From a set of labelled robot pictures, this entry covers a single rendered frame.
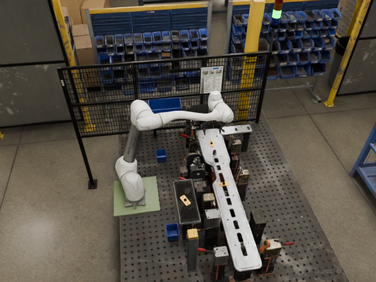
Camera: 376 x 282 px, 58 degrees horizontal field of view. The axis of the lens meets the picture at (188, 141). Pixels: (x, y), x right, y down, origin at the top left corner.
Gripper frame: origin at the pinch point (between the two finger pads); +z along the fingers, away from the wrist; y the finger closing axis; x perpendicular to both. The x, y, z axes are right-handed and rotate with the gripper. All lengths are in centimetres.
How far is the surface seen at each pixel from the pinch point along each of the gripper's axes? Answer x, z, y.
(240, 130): 14.1, 13.3, 30.4
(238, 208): -71, 14, 5
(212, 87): 55, -9, 12
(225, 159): -20.0, 13.6, 8.2
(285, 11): 188, -21, 133
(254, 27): 58, -65, 46
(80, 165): 89, 115, -139
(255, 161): 0, 43, 45
